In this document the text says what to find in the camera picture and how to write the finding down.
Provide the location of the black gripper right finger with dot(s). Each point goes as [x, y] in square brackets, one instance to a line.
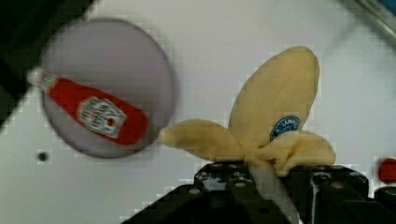
[338, 195]

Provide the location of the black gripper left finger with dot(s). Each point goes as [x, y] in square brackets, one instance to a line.
[221, 193]

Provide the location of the yellow plush banana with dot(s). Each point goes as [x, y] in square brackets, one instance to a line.
[265, 128]

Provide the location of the silver black toaster oven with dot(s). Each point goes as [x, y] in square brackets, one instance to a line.
[379, 14]

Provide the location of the red toy apple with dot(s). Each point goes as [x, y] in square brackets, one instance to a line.
[387, 171]

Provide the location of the red ketchup bottle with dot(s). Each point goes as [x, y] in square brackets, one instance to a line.
[97, 111]

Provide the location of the grey round plate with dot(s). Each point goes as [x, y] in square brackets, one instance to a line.
[121, 59]

